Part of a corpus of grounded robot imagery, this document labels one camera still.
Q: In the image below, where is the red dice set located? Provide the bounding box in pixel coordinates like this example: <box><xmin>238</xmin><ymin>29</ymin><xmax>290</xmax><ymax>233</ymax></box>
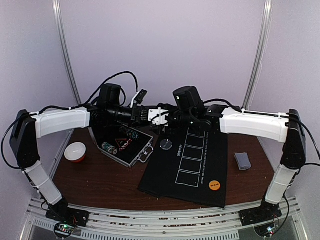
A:
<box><xmin>119</xmin><ymin>139</ymin><xmax>132</xmax><ymax>151</ymax></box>

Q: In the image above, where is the aluminium poker chip case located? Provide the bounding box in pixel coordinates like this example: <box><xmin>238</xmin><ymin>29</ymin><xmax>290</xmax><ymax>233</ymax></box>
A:
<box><xmin>89</xmin><ymin>125</ymin><xmax>154</xmax><ymax>168</ymax></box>

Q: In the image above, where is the black poker table mat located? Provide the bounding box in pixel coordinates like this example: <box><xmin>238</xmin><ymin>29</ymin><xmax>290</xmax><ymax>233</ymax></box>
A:
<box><xmin>138</xmin><ymin>127</ymin><xmax>228</xmax><ymax>208</ymax></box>

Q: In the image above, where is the clear round dealer button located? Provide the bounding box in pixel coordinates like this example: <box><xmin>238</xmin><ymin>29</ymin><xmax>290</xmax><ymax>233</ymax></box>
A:
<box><xmin>159</xmin><ymin>139</ymin><xmax>173</xmax><ymax>151</ymax></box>

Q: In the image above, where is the poker chip row with 100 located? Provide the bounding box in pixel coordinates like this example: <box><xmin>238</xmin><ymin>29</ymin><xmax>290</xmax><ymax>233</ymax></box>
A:
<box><xmin>119</xmin><ymin>126</ymin><xmax>140</xmax><ymax>140</ymax></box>

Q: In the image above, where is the orange big blind button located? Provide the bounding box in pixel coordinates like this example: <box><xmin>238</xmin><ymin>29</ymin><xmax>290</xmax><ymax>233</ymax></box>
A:
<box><xmin>209</xmin><ymin>180</ymin><xmax>221</xmax><ymax>191</ymax></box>

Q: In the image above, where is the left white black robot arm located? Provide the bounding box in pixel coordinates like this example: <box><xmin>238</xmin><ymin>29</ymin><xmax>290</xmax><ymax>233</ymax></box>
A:
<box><xmin>7</xmin><ymin>83</ymin><xmax>151</xmax><ymax>222</ymax></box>

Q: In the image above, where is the orange white bowl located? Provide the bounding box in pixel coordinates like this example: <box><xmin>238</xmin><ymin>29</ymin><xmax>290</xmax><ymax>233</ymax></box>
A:
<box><xmin>64</xmin><ymin>142</ymin><xmax>87</xmax><ymax>163</ymax></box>

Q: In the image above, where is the right aluminium corner post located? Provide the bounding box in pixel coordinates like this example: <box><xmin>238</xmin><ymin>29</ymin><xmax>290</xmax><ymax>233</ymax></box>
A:
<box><xmin>242</xmin><ymin>0</ymin><xmax>274</xmax><ymax>109</ymax></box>

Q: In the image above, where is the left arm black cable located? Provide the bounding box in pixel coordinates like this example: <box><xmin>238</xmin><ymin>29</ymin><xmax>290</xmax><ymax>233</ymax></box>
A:
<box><xmin>84</xmin><ymin>71</ymin><xmax>140</xmax><ymax>106</ymax></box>

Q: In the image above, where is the grey playing card deck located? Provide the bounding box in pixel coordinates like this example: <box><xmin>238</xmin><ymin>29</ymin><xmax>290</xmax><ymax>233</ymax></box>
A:
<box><xmin>234</xmin><ymin>152</ymin><xmax>252</xmax><ymax>171</ymax></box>

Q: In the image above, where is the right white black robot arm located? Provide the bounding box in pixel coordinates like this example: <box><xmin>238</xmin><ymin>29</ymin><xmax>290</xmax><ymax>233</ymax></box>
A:
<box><xmin>164</xmin><ymin>86</ymin><xmax>306</xmax><ymax>223</ymax></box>

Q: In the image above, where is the poker chip row with 10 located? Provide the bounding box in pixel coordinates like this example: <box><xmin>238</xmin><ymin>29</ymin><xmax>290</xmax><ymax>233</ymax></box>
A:
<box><xmin>101</xmin><ymin>142</ymin><xmax>118</xmax><ymax>155</ymax></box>

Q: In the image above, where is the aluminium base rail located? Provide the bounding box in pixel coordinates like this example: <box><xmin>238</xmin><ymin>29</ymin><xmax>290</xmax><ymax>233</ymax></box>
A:
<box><xmin>21</xmin><ymin>196</ymin><xmax>307</xmax><ymax>240</ymax></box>

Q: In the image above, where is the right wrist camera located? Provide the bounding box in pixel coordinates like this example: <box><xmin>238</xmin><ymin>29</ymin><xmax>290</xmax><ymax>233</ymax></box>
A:
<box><xmin>148</xmin><ymin>107</ymin><xmax>169</xmax><ymax>126</ymax></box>

